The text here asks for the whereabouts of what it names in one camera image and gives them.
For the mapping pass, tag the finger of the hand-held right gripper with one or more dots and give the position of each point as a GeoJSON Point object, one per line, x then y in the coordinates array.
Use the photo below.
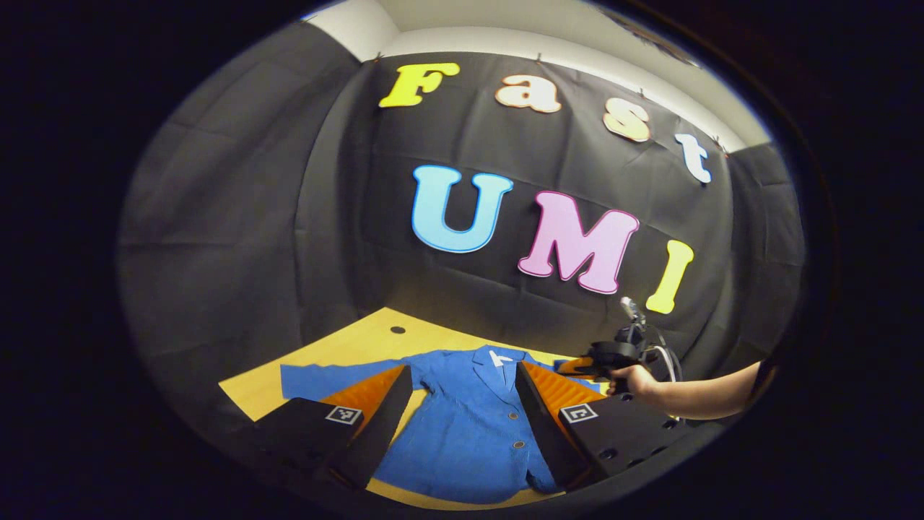
{"type": "Point", "coordinates": [574, 367]}

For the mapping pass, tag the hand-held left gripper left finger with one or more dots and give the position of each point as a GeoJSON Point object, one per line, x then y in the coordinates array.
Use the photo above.
{"type": "Point", "coordinates": [382, 422]}

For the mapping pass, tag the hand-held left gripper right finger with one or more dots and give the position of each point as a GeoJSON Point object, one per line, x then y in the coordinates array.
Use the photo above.
{"type": "Point", "coordinates": [541, 422]}

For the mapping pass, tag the blue button-up shirt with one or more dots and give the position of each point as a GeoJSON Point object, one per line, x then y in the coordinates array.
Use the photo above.
{"type": "Point", "coordinates": [469, 433]}

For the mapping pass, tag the row of small cloth clips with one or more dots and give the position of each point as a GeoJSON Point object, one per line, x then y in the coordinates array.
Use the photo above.
{"type": "Point", "coordinates": [538, 56]}

